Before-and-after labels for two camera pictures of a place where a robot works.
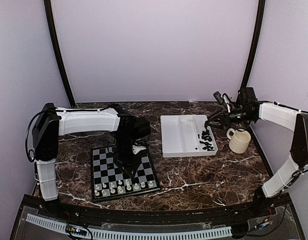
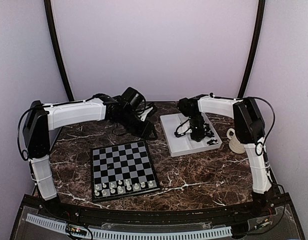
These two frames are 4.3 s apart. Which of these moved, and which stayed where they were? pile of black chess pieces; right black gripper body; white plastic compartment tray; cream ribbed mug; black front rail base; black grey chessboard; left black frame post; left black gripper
Moved: left black gripper; white plastic compartment tray; right black gripper body; pile of black chess pieces
Stayed: left black frame post; black grey chessboard; black front rail base; cream ribbed mug
